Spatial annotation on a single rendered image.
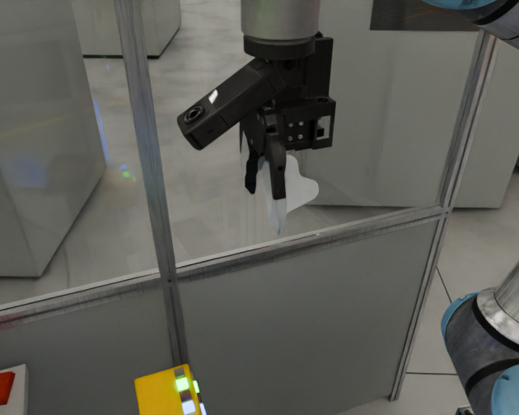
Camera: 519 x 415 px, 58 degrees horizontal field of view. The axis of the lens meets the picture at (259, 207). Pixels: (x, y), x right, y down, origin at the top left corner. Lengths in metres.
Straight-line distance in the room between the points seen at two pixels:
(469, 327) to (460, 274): 2.09
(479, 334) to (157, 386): 0.54
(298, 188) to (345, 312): 1.10
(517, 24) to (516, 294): 0.46
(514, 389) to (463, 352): 0.11
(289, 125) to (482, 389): 0.47
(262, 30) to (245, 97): 0.06
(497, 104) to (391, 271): 1.69
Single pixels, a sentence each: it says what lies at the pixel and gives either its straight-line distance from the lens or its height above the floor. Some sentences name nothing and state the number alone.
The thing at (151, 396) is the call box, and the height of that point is 1.07.
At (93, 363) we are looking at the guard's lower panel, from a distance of 1.38.
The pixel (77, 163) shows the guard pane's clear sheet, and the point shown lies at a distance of 1.02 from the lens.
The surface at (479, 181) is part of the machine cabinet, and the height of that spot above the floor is 0.26.
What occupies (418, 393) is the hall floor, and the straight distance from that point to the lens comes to 2.27.
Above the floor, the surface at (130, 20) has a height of 1.60.
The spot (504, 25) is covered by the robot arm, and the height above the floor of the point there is 1.73.
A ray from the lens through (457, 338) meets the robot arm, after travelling 0.81.
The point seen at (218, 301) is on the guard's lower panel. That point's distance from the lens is 1.32.
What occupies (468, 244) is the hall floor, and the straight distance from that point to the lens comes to 3.12.
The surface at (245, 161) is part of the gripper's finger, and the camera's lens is 0.57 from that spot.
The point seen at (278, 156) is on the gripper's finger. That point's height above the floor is 1.58.
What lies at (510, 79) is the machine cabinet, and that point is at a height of 0.92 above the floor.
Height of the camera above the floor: 1.80
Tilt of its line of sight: 35 degrees down
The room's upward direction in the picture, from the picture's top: straight up
